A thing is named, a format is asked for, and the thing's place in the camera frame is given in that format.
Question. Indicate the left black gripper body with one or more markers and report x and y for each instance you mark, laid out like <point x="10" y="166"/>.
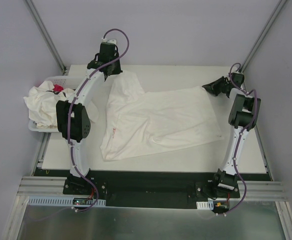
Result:
<point x="112" y="69"/>

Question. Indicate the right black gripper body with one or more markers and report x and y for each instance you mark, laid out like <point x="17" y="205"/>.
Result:
<point x="218" y="86"/>

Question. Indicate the white red-print t-shirt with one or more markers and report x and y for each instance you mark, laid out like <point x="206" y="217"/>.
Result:
<point x="140" y="123"/>

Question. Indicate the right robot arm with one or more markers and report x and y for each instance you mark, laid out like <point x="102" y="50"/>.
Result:
<point x="242" y="119"/>

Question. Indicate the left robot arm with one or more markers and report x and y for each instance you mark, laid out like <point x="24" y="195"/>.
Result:
<point x="72" y="114"/>

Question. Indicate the white plastic laundry basket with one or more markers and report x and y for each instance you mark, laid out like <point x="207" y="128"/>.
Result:
<point x="58" y="80"/>

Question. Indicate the pink t-shirt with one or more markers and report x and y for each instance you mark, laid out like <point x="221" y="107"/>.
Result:
<point x="57" y="88"/>

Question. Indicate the white t-shirt pile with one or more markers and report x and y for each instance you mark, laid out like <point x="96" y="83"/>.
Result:
<point x="46" y="105"/>

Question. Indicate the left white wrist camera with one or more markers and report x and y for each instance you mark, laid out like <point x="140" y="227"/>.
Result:
<point x="111" y="41"/>

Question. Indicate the right aluminium frame post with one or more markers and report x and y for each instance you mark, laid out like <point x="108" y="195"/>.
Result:
<point x="281" y="4"/>

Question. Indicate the aluminium frame post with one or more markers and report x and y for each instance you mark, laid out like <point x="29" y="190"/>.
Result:
<point x="281" y="4"/>
<point x="45" y="34"/>

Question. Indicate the left aluminium frame post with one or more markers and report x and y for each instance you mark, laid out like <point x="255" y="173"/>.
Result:
<point x="45" y="34"/>

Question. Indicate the right white cable duct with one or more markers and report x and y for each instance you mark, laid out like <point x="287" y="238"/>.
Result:
<point x="205" y="205"/>

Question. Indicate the white cable duct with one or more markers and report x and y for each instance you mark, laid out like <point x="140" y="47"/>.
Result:
<point x="53" y="201"/>
<point x="205" y="205"/>

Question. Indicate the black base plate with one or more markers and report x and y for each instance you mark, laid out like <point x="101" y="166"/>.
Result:
<point x="145" y="189"/>

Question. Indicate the aluminium front rail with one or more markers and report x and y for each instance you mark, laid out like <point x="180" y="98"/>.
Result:
<point x="272" y="191"/>

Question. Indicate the left white cable duct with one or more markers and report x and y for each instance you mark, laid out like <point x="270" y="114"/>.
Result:
<point x="53" y="201"/>

